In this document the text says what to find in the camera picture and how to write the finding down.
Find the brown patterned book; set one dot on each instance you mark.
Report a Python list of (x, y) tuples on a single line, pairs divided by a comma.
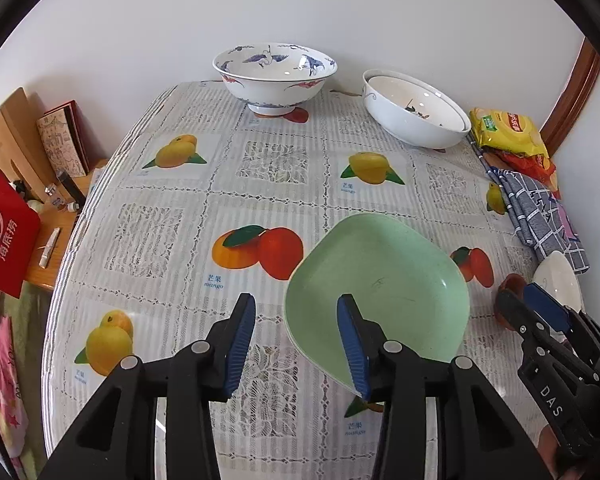
[(60, 132)]

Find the person's right hand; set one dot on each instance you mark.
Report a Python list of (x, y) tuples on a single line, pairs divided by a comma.
[(548, 448)]

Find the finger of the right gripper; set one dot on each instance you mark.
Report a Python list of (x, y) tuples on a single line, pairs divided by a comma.
[(547, 307), (513, 314)]

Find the yellow chips bag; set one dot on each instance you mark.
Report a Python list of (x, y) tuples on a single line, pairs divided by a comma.
[(506, 131)]

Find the blue white patterned bowl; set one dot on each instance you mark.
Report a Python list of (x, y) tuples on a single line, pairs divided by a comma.
[(273, 78)]

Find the large white ceramic bowl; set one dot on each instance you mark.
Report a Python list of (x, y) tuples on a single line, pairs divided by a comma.
[(406, 126)]

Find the brown wooden door frame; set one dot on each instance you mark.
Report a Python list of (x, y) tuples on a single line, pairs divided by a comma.
[(573, 98)]

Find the red paper bag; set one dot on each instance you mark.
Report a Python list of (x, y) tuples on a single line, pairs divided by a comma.
[(19, 226)]

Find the red chips bag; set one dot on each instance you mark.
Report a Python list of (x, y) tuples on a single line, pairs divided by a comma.
[(537, 167)]

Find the brown clay bowl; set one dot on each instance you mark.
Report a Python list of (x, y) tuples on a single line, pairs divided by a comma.
[(515, 283)]

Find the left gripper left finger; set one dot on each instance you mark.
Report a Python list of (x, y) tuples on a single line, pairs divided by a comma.
[(230, 341)]

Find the green square plastic plate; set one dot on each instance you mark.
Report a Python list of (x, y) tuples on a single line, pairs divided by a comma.
[(398, 279)]

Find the fruit print tablecloth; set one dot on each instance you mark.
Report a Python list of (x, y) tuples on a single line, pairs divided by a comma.
[(199, 164)]

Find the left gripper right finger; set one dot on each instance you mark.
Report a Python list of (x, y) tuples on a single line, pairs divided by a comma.
[(361, 341)]

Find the pink floral fabric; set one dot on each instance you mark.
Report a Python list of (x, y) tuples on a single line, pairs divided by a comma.
[(14, 420)]

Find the grey checked folded cloth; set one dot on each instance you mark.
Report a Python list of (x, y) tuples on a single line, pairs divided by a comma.
[(538, 217)]

